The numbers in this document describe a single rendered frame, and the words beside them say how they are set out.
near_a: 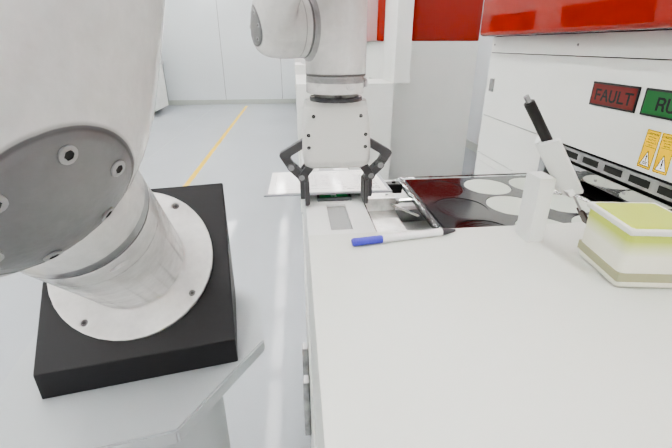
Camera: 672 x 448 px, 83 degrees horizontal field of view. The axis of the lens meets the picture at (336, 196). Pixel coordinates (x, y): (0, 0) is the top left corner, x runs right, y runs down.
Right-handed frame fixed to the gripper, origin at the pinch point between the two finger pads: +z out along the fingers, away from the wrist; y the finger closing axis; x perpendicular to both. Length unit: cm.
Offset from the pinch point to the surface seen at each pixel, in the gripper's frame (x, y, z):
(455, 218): -4.9, -22.5, 7.3
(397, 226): -6.7, -12.2, 9.3
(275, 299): -105, 20, 97
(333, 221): 5.8, 1.0, 1.7
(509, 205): -9.7, -35.6, 7.4
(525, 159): -41, -58, 8
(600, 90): -20, -57, -13
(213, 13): -799, 163, -79
